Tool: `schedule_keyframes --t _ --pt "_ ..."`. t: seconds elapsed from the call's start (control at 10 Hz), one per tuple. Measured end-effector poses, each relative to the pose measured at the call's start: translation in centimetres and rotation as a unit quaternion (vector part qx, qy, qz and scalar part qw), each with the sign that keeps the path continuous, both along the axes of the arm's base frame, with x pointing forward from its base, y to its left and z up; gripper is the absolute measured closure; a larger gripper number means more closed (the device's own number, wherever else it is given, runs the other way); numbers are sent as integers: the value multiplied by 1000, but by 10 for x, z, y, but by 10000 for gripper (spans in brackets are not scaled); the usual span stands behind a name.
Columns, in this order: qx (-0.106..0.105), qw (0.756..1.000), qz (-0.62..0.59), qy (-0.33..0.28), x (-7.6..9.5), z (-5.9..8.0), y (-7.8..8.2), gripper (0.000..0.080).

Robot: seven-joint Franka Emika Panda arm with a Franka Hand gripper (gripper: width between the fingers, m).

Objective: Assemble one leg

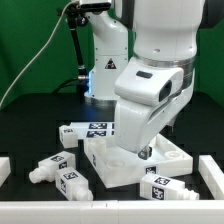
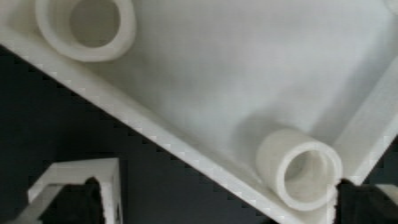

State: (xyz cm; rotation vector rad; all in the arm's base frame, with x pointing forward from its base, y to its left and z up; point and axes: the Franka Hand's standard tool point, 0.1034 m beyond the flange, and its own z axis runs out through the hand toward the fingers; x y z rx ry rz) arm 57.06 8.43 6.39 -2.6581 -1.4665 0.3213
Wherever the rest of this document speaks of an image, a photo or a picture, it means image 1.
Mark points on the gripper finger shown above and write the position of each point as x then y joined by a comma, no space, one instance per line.
145,153

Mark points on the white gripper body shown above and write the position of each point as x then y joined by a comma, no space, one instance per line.
150,97

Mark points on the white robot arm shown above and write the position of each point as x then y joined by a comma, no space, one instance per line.
166,34

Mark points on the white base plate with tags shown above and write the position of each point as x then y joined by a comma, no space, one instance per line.
93,129

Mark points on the white right wall rail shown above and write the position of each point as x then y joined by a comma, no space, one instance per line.
212,175

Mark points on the white wall rail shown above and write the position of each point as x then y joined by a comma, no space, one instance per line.
113,212
212,175

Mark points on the white front wall rail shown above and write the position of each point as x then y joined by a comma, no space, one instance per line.
113,212

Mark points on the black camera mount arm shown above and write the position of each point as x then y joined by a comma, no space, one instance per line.
75,18

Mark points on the white left wall block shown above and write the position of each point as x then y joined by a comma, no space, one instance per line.
5,169

